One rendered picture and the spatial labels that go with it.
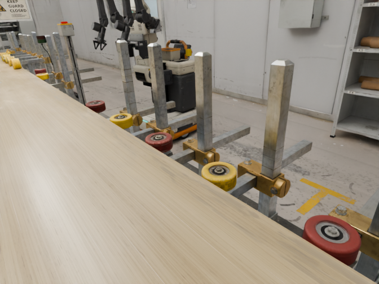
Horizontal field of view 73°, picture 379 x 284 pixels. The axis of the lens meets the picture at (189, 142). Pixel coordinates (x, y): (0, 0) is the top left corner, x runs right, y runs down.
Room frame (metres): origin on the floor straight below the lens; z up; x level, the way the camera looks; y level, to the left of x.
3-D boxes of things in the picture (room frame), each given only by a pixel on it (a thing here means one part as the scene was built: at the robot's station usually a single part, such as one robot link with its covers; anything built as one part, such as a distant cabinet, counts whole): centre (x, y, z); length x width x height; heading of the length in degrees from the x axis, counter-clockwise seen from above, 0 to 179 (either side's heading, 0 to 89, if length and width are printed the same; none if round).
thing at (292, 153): (0.62, -0.22, 0.82); 0.43 x 0.03 x 0.04; 128
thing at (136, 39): (2.62, 0.46, 0.99); 0.28 x 0.16 x 0.22; 43
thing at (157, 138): (0.69, 0.09, 0.85); 0.08 x 0.08 x 0.11
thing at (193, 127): (2.82, 0.25, 0.16); 0.67 x 0.64 x 0.25; 133
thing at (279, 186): (0.57, -0.19, 0.82); 0.14 x 0.06 x 0.05; 38
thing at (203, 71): (0.75, -0.05, 0.89); 0.04 x 0.04 x 0.48; 38
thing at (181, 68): (2.88, 0.18, 0.59); 0.55 x 0.34 x 0.83; 43
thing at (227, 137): (0.81, -0.06, 0.80); 0.43 x 0.03 x 0.04; 128
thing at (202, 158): (0.77, -0.04, 0.81); 0.14 x 0.06 x 0.05; 38
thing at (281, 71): (0.56, -0.20, 0.89); 0.04 x 0.04 x 0.48; 38
